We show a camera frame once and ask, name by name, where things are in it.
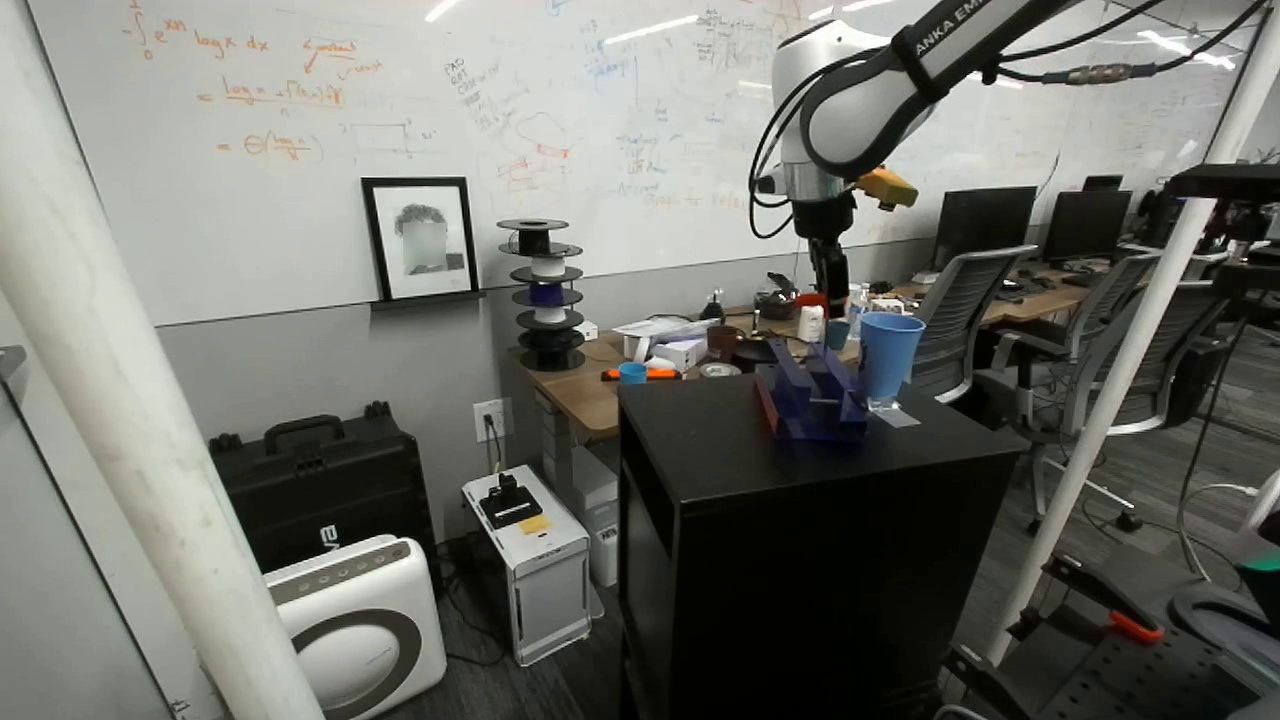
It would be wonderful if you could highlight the grey office chair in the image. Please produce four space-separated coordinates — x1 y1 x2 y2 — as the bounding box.
917 241 1245 534

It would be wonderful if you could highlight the white diagonal pole right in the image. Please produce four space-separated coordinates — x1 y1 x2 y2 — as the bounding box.
978 0 1280 665

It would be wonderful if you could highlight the white diagonal pole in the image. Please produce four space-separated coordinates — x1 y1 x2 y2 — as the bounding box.
0 0 324 720
978 0 1280 665

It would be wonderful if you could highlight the blue plastic cup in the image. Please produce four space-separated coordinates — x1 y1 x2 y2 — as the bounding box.
861 310 925 403

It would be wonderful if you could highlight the stack of filament spools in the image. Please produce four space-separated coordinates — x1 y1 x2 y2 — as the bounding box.
502 220 585 373

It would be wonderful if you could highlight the wall power outlet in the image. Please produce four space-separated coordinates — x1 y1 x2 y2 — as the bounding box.
473 401 507 440

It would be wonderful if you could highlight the black hard case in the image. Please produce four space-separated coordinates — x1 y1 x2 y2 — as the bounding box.
207 401 432 573

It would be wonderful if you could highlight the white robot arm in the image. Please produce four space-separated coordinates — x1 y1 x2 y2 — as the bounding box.
742 0 1074 314

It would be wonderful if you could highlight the framed portrait photo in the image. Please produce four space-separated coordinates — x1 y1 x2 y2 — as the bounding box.
361 176 474 302

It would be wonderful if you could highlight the white air purifier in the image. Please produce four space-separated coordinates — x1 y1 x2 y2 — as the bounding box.
262 534 447 720

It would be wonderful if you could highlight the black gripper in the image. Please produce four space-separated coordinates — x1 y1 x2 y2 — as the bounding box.
792 196 857 314

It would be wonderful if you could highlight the orange handled tool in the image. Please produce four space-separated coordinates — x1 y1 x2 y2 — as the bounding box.
1042 556 1162 644

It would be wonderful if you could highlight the wooden desk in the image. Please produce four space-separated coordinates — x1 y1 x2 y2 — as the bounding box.
529 282 1083 440

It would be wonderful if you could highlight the black monitor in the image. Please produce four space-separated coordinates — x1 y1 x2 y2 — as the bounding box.
1042 192 1126 263

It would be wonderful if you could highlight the blue block object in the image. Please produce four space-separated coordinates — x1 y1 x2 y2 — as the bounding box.
754 341 866 444

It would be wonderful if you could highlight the black cabinet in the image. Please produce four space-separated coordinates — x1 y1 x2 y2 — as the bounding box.
618 377 1024 720

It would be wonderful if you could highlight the white box device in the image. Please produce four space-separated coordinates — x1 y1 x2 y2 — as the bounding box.
464 462 591 669

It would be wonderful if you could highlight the yellow wrist camera box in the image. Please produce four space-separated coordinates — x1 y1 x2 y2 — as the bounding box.
857 164 917 212

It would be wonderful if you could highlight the white diagonal pole left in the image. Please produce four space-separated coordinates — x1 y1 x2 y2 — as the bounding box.
0 0 324 720

